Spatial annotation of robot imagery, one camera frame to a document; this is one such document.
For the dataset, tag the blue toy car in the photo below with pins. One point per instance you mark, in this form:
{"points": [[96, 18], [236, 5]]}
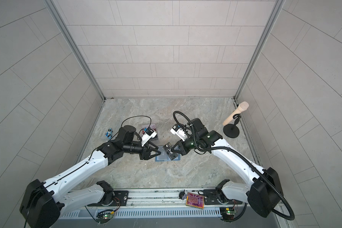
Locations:
{"points": [[109, 133]]}

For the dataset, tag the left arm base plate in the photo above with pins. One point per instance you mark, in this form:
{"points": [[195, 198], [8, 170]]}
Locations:
{"points": [[118, 198]]}

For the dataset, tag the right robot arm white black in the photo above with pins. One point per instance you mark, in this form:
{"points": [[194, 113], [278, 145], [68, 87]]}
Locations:
{"points": [[261, 190]]}

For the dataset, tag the blue card holder wallet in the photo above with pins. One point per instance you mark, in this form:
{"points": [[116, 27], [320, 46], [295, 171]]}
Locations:
{"points": [[164, 156]]}

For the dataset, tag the small black knob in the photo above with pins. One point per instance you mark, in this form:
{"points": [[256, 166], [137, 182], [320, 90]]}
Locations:
{"points": [[182, 195]]}

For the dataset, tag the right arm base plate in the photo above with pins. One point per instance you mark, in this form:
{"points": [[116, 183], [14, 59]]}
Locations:
{"points": [[215, 197]]}

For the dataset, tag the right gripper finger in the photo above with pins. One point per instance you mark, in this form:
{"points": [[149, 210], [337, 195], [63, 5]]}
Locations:
{"points": [[181, 152], [178, 146]]}

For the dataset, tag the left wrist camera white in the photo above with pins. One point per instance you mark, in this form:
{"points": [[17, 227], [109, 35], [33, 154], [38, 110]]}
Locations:
{"points": [[149, 134]]}

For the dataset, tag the right green circuit board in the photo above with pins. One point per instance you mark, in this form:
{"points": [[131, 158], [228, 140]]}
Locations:
{"points": [[227, 214]]}

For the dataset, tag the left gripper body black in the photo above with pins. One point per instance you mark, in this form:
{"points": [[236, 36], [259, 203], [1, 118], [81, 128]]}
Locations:
{"points": [[134, 148]]}

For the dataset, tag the left green circuit board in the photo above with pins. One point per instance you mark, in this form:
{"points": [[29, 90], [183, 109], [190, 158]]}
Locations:
{"points": [[104, 216]]}

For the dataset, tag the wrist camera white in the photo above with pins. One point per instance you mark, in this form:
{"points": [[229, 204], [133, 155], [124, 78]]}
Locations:
{"points": [[178, 131], [149, 134]]}

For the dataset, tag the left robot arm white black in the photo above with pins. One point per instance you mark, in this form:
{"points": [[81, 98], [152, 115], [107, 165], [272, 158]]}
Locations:
{"points": [[45, 202]]}

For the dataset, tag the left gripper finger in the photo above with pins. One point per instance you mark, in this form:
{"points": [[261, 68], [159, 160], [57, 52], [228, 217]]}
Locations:
{"points": [[153, 148], [150, 156]]}

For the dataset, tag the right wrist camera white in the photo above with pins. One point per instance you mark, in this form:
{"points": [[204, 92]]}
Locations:
{"points": [[178, 131]]}

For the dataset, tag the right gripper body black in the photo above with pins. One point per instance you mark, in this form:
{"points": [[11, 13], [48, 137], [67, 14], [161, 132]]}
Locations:
{"points": [[190, 143]]}

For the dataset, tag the beige microphone on stand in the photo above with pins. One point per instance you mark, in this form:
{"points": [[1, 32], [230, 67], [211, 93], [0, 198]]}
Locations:
{"points": [[230, 128]]}

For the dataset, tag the black VIP card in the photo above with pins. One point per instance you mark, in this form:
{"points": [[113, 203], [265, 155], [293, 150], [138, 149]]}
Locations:
{"points": [[168, 149]]}

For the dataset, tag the green circuit board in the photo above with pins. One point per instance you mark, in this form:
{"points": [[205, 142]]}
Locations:
{"points": [[104, 216], [227, 214]]}

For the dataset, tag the pink orange patterned card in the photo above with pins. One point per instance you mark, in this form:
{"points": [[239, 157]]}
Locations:
{"points": [[195, 200]]}

